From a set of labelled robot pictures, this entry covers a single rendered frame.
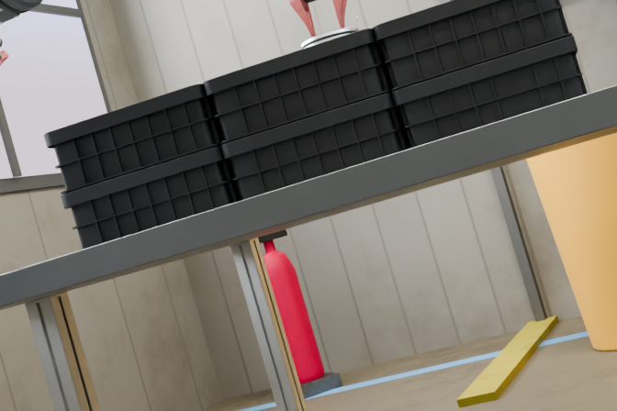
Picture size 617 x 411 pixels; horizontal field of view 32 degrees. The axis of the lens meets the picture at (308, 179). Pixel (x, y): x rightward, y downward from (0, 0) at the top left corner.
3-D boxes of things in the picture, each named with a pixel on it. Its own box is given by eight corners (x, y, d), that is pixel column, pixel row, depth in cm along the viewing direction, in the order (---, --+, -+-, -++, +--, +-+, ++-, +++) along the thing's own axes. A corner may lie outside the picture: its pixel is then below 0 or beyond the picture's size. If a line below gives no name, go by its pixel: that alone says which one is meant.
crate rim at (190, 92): (203, 96, 180) (198, 83, 180) (43, 148, 186) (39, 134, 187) (263, 107, 219) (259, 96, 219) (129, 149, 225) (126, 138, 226)
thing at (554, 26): (575, 40, 168) (554, -29, 168) (392, 97, 174) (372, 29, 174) (567, 63, 207) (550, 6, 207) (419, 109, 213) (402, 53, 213)
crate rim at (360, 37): (374, 40, 174) (370, 27, 174) (203, 96, 180) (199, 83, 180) (404, 62, 213) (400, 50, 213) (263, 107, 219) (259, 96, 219)
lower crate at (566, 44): (596, 108, 167) (574, 34, 168) (410, 163, 173) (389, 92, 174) (585, 117, 206) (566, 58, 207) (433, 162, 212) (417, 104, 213)
